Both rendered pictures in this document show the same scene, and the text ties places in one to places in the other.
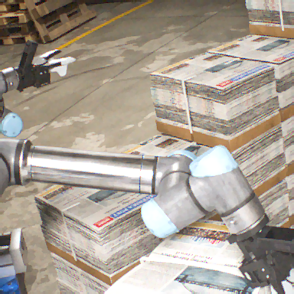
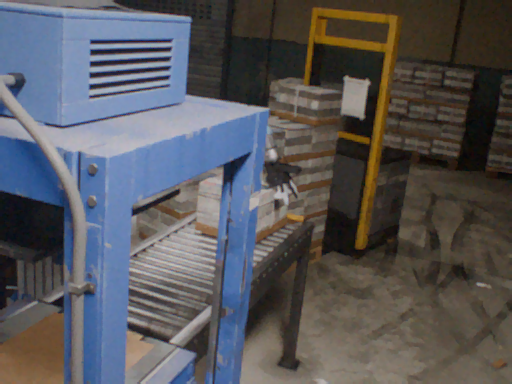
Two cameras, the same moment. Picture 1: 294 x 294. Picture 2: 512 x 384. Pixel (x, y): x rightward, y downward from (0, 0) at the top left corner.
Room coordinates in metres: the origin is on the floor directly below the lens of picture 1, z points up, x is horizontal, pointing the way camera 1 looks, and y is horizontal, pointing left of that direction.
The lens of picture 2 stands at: (-1.49, 0.41, 1.78)
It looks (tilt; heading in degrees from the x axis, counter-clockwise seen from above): 17 degrees down; 349
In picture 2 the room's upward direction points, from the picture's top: 6 degrees clockwise
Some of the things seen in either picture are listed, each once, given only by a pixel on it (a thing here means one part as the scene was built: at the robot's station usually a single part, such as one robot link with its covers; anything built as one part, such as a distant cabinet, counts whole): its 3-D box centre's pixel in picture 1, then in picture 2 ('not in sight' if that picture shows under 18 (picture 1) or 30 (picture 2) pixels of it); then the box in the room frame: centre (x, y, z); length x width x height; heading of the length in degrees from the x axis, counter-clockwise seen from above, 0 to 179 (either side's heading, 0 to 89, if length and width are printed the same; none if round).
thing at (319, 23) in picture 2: not in sight; (306, 120); (3.21, -0.87, 0.97); 0.09 x 0.09 x 1.75; 38
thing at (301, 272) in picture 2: not in sight; (296, 306); (1.22, -0.40, 0.34); 0.06 x 0.06 x 0.68; 58
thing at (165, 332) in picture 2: not in sight; (120, 318); (0.31, 0.46, 0.77); 0.47 x 0.05 x 0.05; 58
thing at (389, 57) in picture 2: not in sight; (376, 137); (2.68, -1.27, 0.97); 0.09 x 0.09 x 1.75; 38
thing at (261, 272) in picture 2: not in sight; (258, 281); (0.67, -0.06, 0.74); 1.34 x 0.05 x 0.12; 148
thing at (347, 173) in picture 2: not in sight; (355, 191); (3.17, -1.36, 0.40); 0.69 x 0.55 x 0.80; 38
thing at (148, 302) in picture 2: not in sight; (142, 302); (0.42, 0.39, 0.77); 0.47 x 0.05 x 0.05; 58
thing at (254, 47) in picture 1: (262, 47); (281, 122); (2.48, -0.50, 1.06); 0.37 x 0.28 x 0.01; 39
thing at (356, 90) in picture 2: not in sight; (346, 89); (2.96, -1.08, 1.28); 0.57 x 0.01 x 0.65; 38
